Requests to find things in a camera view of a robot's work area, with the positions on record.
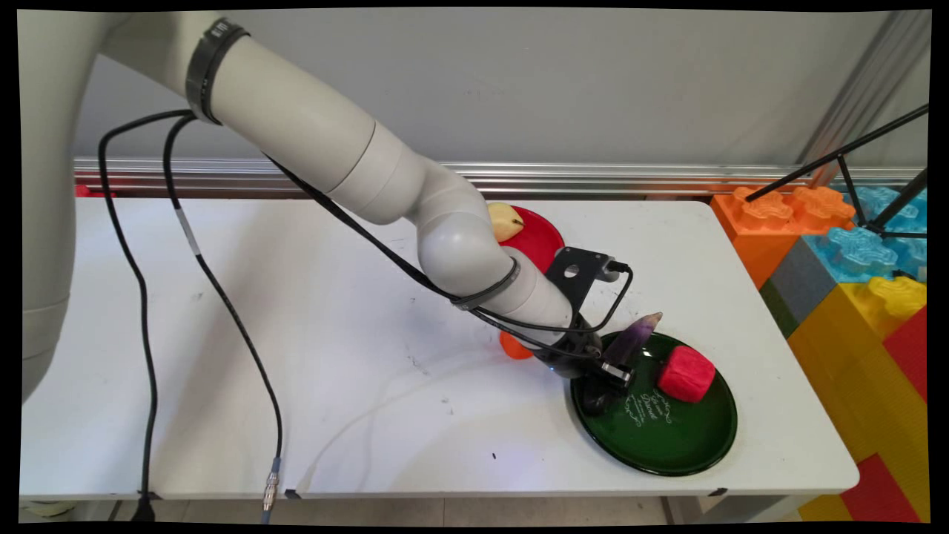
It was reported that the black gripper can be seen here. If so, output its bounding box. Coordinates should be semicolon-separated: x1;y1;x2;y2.
549;315;637;417

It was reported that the purple toy eggplant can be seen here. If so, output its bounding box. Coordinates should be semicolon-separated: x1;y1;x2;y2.
604;311;663;368

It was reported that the red toy fruit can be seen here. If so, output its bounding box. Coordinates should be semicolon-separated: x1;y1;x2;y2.
657;345;716;404

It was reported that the dark green round plate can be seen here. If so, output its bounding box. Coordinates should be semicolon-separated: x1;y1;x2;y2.
569;330;738;477

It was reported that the red round plate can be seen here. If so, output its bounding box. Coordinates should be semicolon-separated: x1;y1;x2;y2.
498;205;566;275

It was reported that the green foam block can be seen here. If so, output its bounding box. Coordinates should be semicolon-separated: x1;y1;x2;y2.
758;278;798;339

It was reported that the yellow toy pear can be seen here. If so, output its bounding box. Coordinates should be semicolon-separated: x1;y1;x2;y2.
487;202;525;243

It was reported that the orange foam block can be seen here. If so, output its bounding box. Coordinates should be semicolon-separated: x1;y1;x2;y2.
710;185;857;290

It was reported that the grey foam block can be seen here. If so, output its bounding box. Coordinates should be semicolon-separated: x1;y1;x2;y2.
771;237;839;323

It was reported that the blue foam block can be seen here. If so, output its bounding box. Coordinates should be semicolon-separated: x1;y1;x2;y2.
827;185;927;283

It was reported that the red foam block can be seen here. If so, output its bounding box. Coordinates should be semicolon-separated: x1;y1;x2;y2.
882;308;928;403
841;454;920;524

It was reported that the black tripod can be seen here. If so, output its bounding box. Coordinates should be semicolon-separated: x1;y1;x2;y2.
745;104;929;240

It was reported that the thin black camera cable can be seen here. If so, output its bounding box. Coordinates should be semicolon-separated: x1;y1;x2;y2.
263;154;635;360

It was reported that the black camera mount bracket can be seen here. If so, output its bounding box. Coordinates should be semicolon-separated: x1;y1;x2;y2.
545;247;613;312

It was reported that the thin black cable strap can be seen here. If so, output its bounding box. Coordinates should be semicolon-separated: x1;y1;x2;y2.
451;256;520;312

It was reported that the aluminium frame rail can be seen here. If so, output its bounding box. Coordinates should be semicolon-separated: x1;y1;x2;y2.
74;156;927;201

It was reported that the aluminium frame post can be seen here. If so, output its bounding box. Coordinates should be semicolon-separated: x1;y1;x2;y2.
797;11;931;186

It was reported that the black cable with metal connector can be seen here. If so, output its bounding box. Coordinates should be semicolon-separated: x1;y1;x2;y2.
163;115;284;526

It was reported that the thick black cable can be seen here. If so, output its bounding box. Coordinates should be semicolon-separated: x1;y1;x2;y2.
98;110;197;524

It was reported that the wide black velcro strap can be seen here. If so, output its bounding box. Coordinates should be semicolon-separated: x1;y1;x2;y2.
185;19;250;125

